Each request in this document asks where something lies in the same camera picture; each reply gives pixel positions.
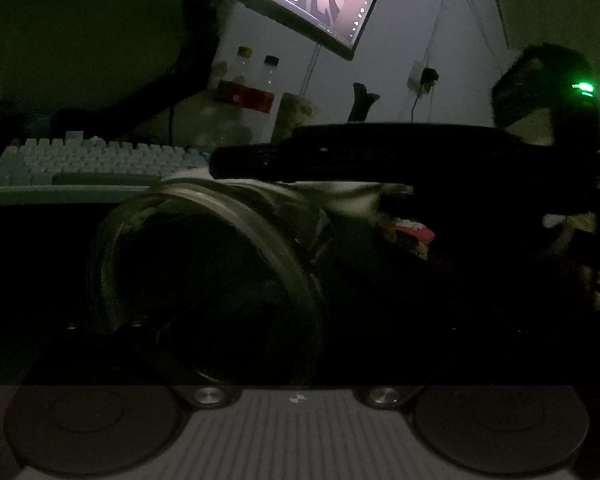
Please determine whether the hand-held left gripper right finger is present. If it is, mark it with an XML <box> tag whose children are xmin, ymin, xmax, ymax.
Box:
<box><xmin>360</xmin><ymin>305</ymin><xmax>556</xmax><ymax>407</ymax></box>

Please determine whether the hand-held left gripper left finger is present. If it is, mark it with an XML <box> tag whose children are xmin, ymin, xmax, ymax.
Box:
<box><xmin>45</xmin><ymin>317</ymin><xmax>241</xmax><ymax>407</ymax></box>

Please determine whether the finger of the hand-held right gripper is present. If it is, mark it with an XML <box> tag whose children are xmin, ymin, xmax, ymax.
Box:
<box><xmin>212</xmin><ymin>127</ymin><xmax>331</xmax><ymax>183</ymax></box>

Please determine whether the clear glass jar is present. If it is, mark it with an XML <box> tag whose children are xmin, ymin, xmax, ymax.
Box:
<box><xmin>87</xmin><ymin>179</ymin><xmax>333</xmax><ymax>392</ymax></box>

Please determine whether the person's right hand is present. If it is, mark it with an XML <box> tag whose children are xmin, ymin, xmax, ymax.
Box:
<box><xmin>542</xmin><ymin>210</ymin><xmax>600</xmax><ymax>241</ymax></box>

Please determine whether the printed paper towel roll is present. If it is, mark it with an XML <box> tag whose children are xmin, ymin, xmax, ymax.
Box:
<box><xmin>272</xmin><ymin>92</ymin><xmax>317</xmax><ymax>143</ymax></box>

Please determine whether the black-capped clear bottle red label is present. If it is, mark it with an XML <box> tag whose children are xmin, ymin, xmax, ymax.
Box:
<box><xmin>251</xmin><ymin>55</ymin><xmax>282</xmax><ymax>117</ymax></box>

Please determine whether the yellow-capped clear bottle red label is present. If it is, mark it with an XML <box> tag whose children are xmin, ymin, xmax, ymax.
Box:
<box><xmin>214</xmin><ymin>46</ymin><xmax>254</xmax><ymax>107</ymax></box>

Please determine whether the black forked stand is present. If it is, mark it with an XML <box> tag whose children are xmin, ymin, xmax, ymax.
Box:
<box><xmin>347</xmin><ymin>82</ymin><xmax>382</xmax><ymax>124</ymax></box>

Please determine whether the white and grey keyboard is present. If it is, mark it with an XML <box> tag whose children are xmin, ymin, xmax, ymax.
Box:
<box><xmin>0</xmin><ymin>131</ymin><xmax>207</xmax><ymax>207</ymax></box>

